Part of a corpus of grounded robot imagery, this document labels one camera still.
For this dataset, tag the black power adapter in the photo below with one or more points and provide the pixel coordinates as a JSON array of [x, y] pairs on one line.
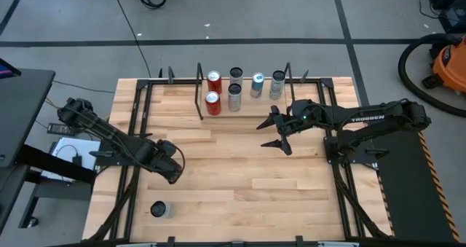
[[60, 128]]

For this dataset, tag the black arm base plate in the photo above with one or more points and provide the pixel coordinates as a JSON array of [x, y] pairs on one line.
[[105, 160], [364, 156]]

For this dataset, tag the black desk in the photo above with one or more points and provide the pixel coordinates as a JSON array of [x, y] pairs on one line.
[[25, 112]]

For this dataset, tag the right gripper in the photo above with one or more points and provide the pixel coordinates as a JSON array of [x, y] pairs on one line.
[[300, 119]]

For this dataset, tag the orange shop vacuum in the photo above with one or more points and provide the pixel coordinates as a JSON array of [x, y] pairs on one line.
[[451, 66], [402, 68]]

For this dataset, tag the white blue Celsius can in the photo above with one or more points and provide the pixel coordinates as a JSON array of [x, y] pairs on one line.
[[276, 88]]

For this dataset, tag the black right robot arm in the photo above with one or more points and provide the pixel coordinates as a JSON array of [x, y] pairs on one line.
[[382, 117]]

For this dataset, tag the black yellow striped floor mat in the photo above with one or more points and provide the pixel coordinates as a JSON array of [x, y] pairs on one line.
[[415, 203]]

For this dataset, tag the black metal table frame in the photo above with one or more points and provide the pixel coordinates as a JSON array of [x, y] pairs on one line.
[[182, 81]]

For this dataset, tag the red soda can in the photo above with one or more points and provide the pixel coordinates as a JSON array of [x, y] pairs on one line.
[[215, 85], [213, 106]]

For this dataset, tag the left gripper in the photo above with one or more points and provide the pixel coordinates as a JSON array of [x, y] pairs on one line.
[[169, 157]]

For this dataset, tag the white Celsius Tropical Vibe can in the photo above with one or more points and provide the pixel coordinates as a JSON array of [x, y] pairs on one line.
[[234, 101]]

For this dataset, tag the black equipment case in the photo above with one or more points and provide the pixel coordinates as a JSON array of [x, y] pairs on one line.
[[453, 17]]

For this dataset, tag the dark laptop screen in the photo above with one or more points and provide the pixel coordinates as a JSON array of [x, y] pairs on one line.
[[7, 70]]

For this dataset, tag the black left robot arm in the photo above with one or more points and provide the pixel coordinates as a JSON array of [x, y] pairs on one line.
[[109, 134]]

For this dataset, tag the silver blue Red Bull can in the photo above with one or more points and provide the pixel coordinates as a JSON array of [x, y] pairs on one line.
[[257, 88]]

